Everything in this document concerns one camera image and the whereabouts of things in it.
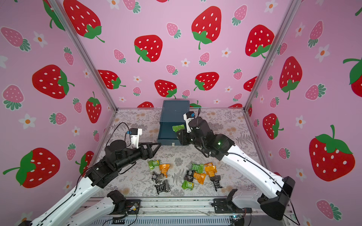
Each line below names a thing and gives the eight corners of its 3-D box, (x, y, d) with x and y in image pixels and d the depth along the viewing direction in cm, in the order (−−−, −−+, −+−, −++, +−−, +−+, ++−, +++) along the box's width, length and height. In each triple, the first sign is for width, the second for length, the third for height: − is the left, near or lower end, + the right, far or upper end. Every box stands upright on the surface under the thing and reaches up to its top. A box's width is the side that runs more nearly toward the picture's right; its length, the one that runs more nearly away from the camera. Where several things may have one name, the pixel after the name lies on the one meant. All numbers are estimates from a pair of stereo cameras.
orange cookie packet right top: (205, 176, 86) (205, 175, 85) (204, 163, 92) (204, 162, 90) (217, 176, 86) (217, 175, 85) (215, 163, 92) (215, 162, 90)
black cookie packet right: (215, 191, 81) (216, 190, 79) (209, 178, 86) (210, 177, 84) (224, 187, 82) (225, 186, 81) (218, 174, 87) (219, 173, 85)
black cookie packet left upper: (150, 183, 84) (149, 181, 82) (154, 173, 88) (153, 171, 85) (161, 185, 83) (160, 184, 81) (164, 175, 87) (163, 173, 85)
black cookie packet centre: (184, 181, 84) (184, 180, 83) (184, 171, 88) (184, 169, 87) (194, 181, 84) (194, 180, 83) (193, 171, 88) (193, 169, 87)
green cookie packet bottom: (181, 189, 82) (181, 187, 80) (181, 181, 85) (181, 180, 83) (193, 189, 82) (194, 187, 80) (193, 181, 85) (193, 180, 83)
